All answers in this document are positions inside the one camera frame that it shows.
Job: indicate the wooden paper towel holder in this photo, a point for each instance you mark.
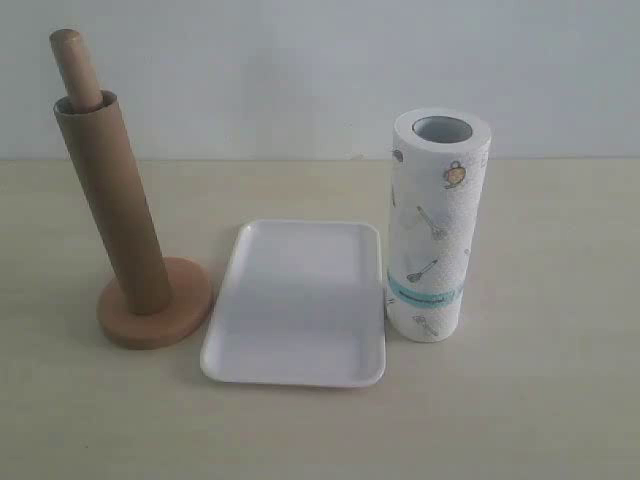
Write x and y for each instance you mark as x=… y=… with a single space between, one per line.
x=191 y=289

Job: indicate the brown cardboard tube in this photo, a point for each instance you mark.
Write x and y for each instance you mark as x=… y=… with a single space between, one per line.
x=101 y=152

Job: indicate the white rectangular tray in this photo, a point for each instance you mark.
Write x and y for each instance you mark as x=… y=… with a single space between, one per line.
x=300 y=304

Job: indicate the white printed paper towel roll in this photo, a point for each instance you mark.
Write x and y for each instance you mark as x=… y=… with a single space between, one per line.
x=439 y=159

